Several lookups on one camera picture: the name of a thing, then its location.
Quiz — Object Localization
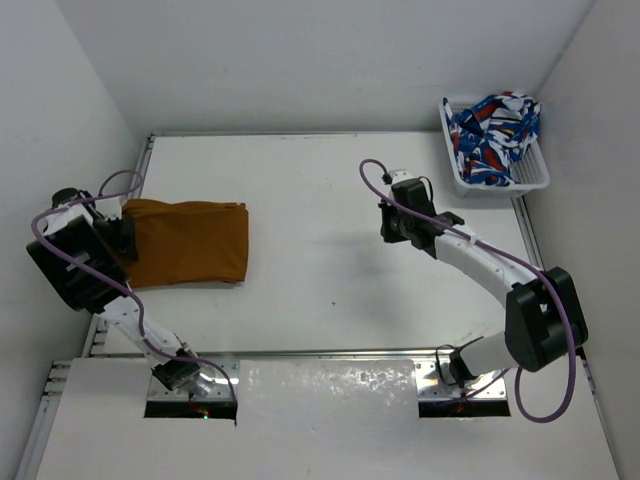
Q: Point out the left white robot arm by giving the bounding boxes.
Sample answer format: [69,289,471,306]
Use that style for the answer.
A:
[26,188,216,399]

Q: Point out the blue white patterned cloth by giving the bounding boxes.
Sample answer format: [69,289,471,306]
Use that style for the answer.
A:
[441,91,541,188]

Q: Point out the brown trousers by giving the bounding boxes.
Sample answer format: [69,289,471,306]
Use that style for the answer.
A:
[120,199,249,289]

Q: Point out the white front cover board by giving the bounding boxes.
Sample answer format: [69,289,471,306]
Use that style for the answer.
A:
[38,358,616,479]

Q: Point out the white plastic basket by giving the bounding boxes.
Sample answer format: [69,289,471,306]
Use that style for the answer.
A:
[438,100,550,199]

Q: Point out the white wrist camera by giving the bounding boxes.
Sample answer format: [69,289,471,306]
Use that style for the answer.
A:
[382,169,413,186]
[96,197,122,221]

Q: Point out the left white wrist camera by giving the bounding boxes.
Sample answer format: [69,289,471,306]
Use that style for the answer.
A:
[96,197,122,221]

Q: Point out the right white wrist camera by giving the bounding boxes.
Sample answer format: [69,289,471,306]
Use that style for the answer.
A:
[382,169,413,186]

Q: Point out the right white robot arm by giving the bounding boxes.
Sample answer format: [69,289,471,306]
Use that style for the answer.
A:
[379,170,588,388]

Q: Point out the aluminium table frame rail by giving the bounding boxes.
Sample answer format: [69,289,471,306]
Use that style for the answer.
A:
[81,134,156,358]

